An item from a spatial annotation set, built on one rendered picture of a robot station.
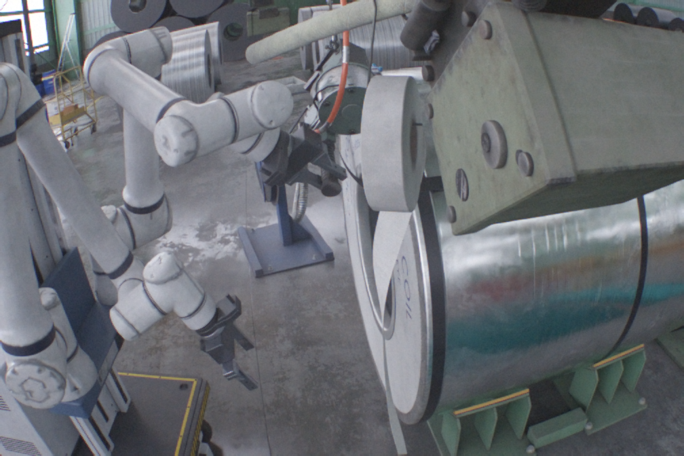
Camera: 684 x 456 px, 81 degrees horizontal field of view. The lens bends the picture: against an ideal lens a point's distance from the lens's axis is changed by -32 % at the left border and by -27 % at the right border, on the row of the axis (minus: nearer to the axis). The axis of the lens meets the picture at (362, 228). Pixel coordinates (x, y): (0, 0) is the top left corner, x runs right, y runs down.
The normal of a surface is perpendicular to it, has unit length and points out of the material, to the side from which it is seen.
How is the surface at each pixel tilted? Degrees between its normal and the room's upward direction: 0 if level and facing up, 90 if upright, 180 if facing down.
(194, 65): 71
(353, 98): 115
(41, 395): 100
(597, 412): 0
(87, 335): 0
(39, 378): 94
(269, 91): 67
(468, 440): 0
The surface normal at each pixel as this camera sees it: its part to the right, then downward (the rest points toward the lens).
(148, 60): 0.68, 0.59
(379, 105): -0.20, -0.33
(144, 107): -0.58, 0.00
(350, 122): 0.15, 0.78
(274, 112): 0.71, 0.01
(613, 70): 0.13, -0.16
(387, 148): -0.24, 0.25
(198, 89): 0.22, 0.60
